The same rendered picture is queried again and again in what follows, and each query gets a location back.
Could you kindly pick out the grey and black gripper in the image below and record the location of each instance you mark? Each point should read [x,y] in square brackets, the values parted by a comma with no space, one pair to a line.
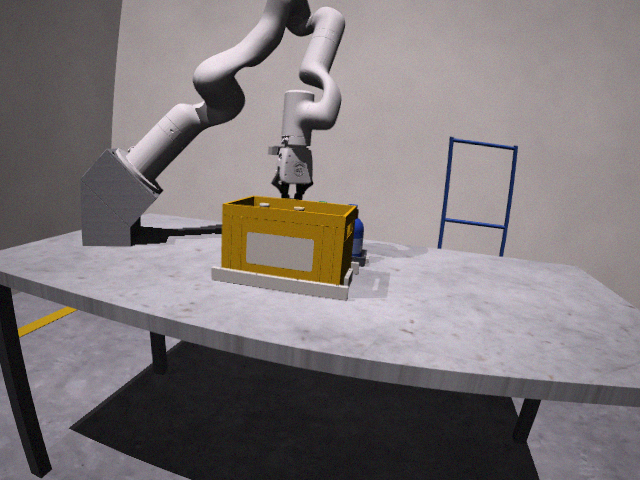
[295,166]

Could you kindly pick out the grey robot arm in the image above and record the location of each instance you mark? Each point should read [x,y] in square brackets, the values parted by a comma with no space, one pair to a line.
[224,99]

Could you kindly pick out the black tray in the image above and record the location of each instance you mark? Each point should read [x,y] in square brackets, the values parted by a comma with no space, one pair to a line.
[361,259]

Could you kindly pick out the blue bottle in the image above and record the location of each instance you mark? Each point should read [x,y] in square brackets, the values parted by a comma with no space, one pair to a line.
[358,237]

